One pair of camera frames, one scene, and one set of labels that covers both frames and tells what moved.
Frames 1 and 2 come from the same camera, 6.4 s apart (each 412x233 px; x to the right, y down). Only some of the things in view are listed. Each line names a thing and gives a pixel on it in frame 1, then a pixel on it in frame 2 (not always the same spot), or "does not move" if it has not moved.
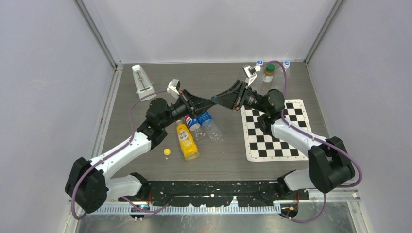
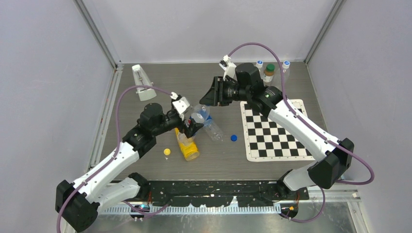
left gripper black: [194, 105] to [189, 131]
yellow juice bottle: [188, 144] does not move
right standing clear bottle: [281, 78] does not move
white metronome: [145, 87] does not move
